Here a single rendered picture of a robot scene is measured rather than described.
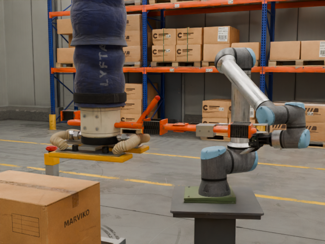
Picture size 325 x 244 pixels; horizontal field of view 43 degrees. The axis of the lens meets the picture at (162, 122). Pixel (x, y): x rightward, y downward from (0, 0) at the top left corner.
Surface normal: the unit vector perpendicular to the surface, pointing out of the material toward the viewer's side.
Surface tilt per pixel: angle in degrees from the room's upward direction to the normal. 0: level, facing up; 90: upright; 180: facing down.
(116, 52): 68
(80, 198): 90
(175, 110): 90
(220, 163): 86
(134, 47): 92
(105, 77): 75
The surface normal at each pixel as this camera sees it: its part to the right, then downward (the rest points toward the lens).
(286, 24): -0.41, 0.11
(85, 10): -0.25, -0.06
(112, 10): 0.66, -0.15
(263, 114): -0.91, 0.11
